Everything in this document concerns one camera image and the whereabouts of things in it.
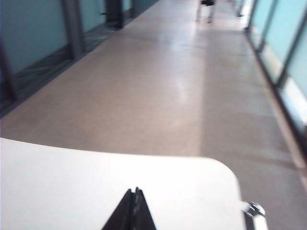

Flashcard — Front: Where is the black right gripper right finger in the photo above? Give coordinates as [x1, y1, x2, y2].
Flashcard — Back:
[132, 187, 157, 230]

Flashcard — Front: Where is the chrome table frame fitting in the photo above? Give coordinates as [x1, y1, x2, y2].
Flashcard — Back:
[241, 201, 268, 230]

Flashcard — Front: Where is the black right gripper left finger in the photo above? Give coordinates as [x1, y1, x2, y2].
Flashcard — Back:
[100, 189, 133, 230]

